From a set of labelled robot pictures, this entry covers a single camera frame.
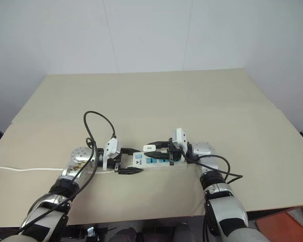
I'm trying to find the dark rounded shape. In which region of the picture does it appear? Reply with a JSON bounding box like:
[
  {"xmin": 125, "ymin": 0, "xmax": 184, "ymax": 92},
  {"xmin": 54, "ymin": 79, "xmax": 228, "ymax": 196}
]
[{"xmin": 113, "ymin": 227, "xmax": 142, "ymax": 242}]

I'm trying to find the white power strip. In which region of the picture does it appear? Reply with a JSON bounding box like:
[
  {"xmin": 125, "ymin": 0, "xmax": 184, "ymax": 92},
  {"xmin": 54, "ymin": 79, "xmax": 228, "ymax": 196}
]
[{"xmin": 131, "ymin": 150, "xmax": 188, "ymax": 169}]

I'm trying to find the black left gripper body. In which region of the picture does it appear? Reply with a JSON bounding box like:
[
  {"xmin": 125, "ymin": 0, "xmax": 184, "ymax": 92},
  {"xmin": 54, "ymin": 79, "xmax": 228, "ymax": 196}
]
[{"xmin": 106, "ymin": 153, "xmax": 124, "ymax": 174}]

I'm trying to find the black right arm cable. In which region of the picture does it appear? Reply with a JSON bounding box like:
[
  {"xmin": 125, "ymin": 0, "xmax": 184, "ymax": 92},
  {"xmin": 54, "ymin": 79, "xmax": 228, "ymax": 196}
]
[{"xmin": 180, "ymin": 148, "xmax": 244, "ymax": 185}]

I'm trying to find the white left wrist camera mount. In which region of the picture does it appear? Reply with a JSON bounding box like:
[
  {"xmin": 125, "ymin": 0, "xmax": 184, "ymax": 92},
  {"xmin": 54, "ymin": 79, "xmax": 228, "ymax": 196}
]
[{"xmin": 102, "ymin": 137, "xmax": 122, "ymax": 170}]

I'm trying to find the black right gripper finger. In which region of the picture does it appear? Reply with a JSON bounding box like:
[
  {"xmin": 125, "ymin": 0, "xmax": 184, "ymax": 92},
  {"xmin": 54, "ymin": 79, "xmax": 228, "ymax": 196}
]
[
  {"xmin": 145, "ymin": 150, "xmax": 170, "ymax": 160},
  {"xmin": 147, "ymin": 140, "xmax": 170, "ymax": 150}
]

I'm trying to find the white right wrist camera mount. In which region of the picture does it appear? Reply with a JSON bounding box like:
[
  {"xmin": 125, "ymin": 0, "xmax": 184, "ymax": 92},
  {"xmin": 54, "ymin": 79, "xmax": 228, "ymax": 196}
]
[{"xmin": 172, "ymin": 128, "xmax": 191, "ymax": 152}]

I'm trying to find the white power strip cord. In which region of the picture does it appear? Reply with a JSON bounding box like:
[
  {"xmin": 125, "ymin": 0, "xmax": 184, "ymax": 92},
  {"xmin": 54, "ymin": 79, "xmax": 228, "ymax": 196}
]
[{"xmin": 0, "ymin": 165, "xmax": 116, "ymax": 176}]

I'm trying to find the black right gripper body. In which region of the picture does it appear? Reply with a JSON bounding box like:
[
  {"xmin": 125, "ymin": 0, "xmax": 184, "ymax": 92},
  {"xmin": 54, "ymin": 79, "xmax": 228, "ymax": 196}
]
[{"xmin": 167, "ymin": 137, "xmax": 184, "ymax": 166}]

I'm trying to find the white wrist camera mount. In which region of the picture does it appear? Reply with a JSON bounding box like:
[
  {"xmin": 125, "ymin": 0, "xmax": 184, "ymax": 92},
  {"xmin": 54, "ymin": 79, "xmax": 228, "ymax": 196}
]
[
  {"xmin": 172, "ymin": 128, "xmax": 191, "ymax": 152},
  {"xmin": 102, "ymin": 137, "xmax": 122, "ymax": 170}
]

